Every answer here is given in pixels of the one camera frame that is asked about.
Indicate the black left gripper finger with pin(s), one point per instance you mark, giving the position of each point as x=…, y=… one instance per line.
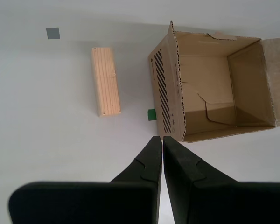
x=224, y=203
x=95, y=203

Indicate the light wooden block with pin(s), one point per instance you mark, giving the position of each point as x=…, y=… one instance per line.
x=106, y=81

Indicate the brown cardboard box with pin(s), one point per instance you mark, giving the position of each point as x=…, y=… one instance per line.
x=212, y=77

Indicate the green tape square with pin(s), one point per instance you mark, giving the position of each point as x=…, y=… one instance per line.
x=152, y=114

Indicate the grey tape square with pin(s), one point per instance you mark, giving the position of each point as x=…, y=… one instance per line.
x=53, y=33

